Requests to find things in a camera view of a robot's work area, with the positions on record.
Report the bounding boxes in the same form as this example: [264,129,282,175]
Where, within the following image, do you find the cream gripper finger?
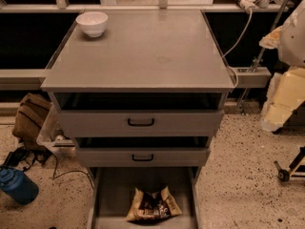
[259,26,282,50]
[260,67,305,132]

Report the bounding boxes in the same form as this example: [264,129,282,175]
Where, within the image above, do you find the brown chip bag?
[125,186,182,221]

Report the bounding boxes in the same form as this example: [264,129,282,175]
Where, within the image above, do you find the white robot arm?
[259,0,305,132]

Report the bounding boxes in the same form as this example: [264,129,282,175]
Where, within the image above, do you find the grey drawer cabinet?
[40,9,236,229]

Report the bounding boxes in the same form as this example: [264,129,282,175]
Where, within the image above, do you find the top grey drawer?
[55,104,224,137]

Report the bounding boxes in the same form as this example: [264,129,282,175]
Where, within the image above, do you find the bottom grey open drawer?
[86,167,199,229]

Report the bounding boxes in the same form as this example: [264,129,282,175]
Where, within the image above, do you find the middle grey drawer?
[75,136,212,167]

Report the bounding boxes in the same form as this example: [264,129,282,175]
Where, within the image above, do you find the metal tripod pole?
[236,0,297,115]

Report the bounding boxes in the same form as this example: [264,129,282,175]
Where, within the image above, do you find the black wheeled stand base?
[274,147,305,182]

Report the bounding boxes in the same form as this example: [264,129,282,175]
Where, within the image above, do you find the white ceramic bowl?
[76,11,108,37]

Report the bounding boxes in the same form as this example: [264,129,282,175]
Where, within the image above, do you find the clear plastic bin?
[36,107,75,157]

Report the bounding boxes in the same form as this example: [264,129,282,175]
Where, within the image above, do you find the brown backpack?
[12,94,51,151]

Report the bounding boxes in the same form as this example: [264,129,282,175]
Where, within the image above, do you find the blue water jug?
[0,167,39,205]

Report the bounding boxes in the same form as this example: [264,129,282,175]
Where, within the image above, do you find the white power cable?
[220,7,254,90]

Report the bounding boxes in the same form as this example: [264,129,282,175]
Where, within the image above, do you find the black floor cables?
[1,146,95,190]

